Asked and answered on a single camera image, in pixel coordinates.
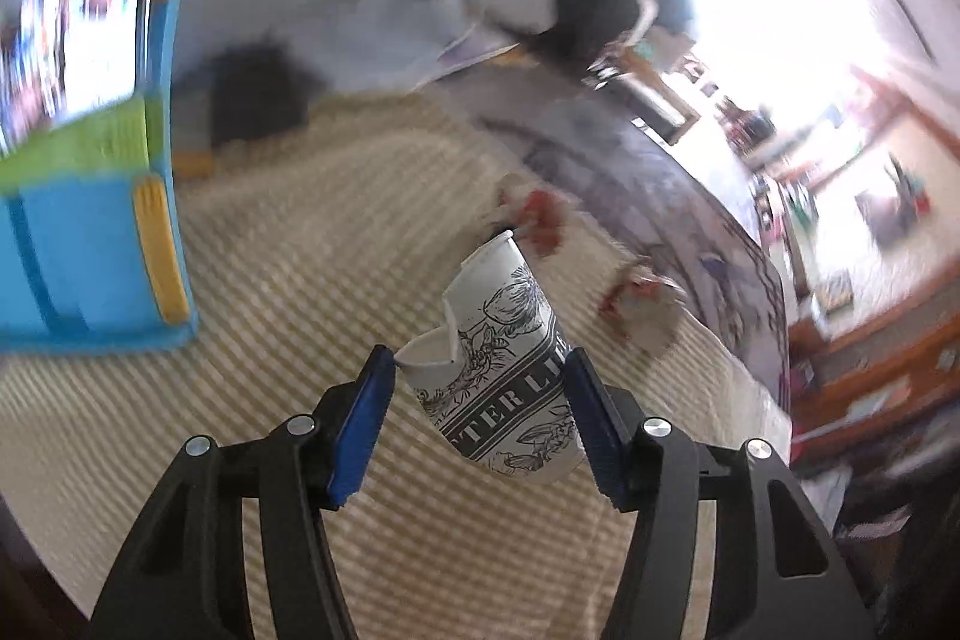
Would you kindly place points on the low wooden cabinet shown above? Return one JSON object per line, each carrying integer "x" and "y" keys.
{"x": 862, "y": 370}

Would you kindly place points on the red and white wrapper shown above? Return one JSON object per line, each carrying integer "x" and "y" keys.
{"x": 536, "y": 212}
{"x": 645, "y": 310}

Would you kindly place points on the white printed paper cup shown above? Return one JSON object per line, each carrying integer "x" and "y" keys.
{"x": 502, "y": 385}

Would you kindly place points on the colourful blue toy box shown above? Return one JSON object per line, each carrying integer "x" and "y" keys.
{"x": 82, "y": 220}

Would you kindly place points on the striped beige blanket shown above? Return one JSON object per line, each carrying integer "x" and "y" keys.
{"x": 300, "y": 250}

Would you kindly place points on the wooden bench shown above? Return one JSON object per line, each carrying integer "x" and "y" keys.
{"x": 660, "y": 100}

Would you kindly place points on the black bag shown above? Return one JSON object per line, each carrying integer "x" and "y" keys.
{"x": 259, "y": 93}

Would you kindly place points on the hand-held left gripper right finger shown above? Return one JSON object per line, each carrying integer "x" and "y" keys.
{"x": 592, "y": 430}

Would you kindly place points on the grey patterned rug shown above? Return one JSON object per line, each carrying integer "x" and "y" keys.
{"x": 637, "y": 197}

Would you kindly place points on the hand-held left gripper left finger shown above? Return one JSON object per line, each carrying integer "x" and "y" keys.
{"x": 364, "y": 422}

